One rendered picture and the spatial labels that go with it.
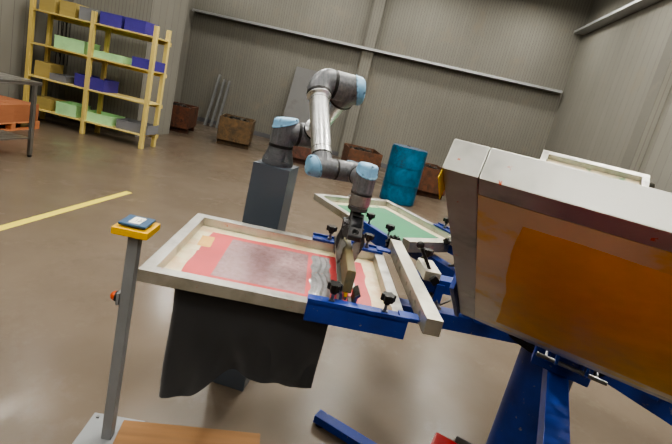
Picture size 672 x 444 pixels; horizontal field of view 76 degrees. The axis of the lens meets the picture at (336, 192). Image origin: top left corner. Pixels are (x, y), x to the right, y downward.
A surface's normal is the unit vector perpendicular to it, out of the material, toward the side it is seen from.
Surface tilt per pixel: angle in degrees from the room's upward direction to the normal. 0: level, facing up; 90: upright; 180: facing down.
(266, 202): 90
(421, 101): 90
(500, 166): 58
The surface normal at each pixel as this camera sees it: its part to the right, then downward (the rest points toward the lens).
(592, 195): -0.27, -0.44
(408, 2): -0.16, 0.18
